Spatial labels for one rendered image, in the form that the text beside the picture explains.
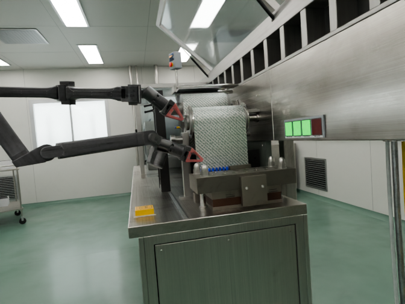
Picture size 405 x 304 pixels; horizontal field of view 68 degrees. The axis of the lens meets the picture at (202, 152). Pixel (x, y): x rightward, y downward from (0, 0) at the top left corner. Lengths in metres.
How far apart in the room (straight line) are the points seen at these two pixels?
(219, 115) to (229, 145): 0.14
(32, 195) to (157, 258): 6.25
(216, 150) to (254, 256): 0.46
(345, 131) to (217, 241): 0.56
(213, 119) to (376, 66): 0.71
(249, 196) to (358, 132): 0.47
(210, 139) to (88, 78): 5.87
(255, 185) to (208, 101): 0.60
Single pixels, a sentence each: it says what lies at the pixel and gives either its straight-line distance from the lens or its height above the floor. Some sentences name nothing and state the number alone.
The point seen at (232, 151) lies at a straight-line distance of 1.35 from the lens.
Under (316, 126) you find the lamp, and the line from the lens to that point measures 1.03.
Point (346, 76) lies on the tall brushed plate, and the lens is 0.93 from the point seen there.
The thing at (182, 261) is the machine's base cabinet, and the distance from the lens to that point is 1.12.
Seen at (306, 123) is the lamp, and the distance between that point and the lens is 1.08.
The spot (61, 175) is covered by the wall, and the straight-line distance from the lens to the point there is 7.05.
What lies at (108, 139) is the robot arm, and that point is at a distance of 1.18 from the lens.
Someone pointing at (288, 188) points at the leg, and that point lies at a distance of 1.62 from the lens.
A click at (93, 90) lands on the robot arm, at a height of 1.42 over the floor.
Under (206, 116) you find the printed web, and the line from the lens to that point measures 1.32.
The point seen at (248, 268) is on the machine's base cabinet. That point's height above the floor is 0.69.
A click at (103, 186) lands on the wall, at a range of 6.95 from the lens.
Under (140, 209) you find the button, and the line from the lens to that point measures 1.18.
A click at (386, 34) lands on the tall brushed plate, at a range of 0.84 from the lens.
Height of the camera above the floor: 1.18
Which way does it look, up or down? 3 degrees down
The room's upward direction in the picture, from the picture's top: 4 degrees counter-clockwise
